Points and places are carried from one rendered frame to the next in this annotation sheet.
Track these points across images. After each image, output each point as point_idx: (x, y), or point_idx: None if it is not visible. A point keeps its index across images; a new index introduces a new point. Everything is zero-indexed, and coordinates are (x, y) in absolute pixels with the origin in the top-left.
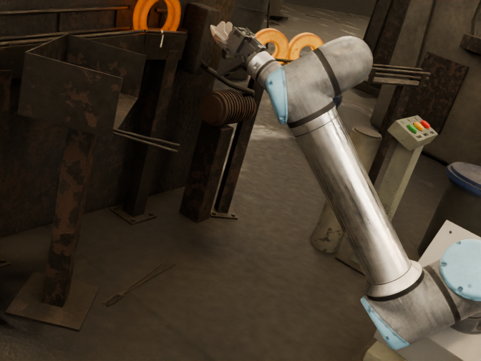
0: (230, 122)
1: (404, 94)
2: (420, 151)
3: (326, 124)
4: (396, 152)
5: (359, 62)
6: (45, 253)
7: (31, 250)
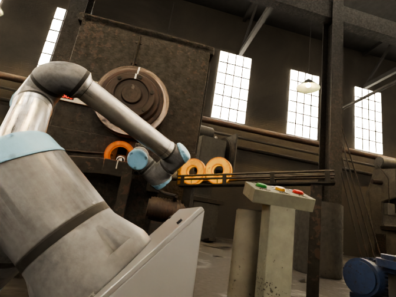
0: (160, 217)
1: (314, 191)
2: (291, 215)
3: (16, 98)
4: (261, 217)
5: (51, 63)
6: (10, 285)
7: (7, 283)
